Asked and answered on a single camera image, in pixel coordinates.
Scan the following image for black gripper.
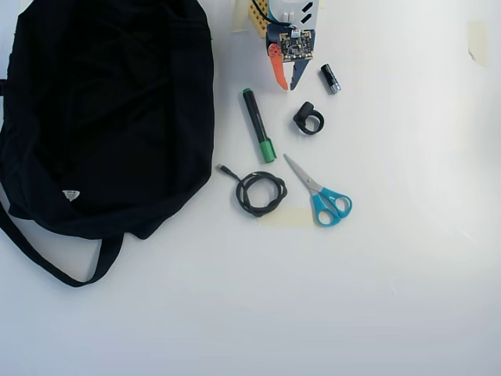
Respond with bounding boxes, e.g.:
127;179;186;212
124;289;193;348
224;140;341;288
265;22;316;92

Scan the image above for black fabric bag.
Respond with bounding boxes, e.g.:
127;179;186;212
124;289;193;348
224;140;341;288
0;0;217;289

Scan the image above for black cylindrical battery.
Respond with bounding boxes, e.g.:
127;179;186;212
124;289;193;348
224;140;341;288
320;63;343;96

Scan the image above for black marker with green cap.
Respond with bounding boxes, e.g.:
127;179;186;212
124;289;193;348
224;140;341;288
241;88;278;165

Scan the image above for beige masking tape strip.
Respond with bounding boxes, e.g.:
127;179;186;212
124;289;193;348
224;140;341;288
229;0;252;33
467;21;491;68
257;208;315;229

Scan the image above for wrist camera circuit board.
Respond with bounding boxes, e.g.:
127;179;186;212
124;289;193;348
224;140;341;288
278;30;315;63

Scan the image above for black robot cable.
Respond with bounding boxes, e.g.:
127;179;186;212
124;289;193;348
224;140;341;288
251;0;277;25

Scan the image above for coiled black usb cable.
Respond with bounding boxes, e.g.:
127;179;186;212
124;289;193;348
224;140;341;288
217;163;289;219

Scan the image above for scissors with blue handles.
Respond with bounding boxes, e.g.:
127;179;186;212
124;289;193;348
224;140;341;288
283;153;354;228

